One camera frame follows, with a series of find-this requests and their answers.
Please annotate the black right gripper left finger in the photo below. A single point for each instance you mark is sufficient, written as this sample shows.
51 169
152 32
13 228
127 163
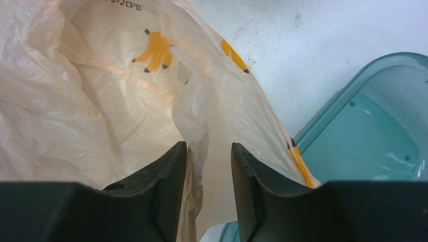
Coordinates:
145 206

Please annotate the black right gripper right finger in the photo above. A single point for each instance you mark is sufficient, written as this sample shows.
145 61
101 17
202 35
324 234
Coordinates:
272 207

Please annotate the orange translucent plastic grocery bag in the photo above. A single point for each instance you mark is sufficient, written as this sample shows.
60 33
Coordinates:
92 91

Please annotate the teal transparent plastic tub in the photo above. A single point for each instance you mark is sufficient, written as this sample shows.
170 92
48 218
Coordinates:
374 129

